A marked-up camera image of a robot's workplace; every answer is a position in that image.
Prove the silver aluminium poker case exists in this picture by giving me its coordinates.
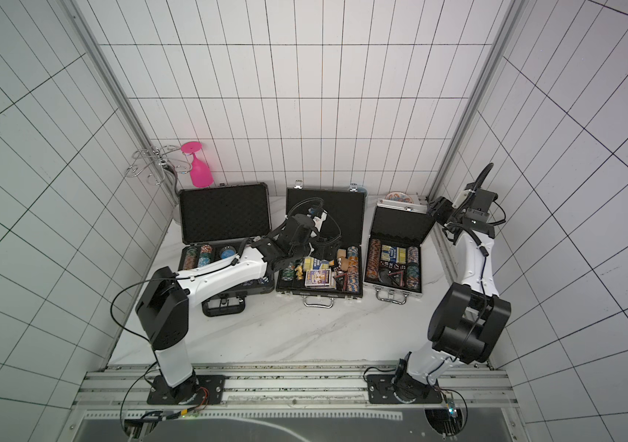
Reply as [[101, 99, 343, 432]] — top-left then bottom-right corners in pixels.
[[364, 196, 434, 306]]

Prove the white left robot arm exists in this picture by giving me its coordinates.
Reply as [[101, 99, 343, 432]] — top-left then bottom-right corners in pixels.
[[135, 206, 337, 405]]

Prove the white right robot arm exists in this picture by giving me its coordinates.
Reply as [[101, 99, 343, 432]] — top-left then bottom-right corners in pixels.
[[392, 184, 512, 403]]

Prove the black middle poker case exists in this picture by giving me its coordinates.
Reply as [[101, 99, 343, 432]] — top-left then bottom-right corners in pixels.
[[276, 188, 367, 299]]

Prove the black poker case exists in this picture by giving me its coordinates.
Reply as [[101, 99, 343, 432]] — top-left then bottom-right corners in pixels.
[[179, 183, 275, 318], [276, 188, 367, 299]]

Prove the black left poker case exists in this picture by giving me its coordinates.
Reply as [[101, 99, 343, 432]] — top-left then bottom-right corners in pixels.
[[179, 183, 275, 318]]

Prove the purple card box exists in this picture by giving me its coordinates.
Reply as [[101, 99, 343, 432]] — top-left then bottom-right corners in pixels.
[[305, 269, 335, 289]]

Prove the multicolour chip row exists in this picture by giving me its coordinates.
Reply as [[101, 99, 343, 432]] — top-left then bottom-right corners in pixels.
[[346, 246, 360, 293]]

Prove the patterned small bowl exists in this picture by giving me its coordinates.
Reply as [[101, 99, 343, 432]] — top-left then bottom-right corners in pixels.
[[385, 192, 414, 204]]

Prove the orange black chip row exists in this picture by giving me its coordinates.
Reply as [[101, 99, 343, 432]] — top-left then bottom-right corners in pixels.
[[366, 239, 382, 281]]

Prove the blue yellow card deck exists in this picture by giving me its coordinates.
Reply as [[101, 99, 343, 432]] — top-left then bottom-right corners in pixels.
[[380, 244, 407, 264]]

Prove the pink plastic goblet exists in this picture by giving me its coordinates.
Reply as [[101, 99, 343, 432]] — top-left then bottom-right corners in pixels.
[[181, 141, 215, 189]]

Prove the aluminium mounting rail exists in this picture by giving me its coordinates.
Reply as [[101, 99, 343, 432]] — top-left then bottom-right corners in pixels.
[[73, 364, 519, 420]]

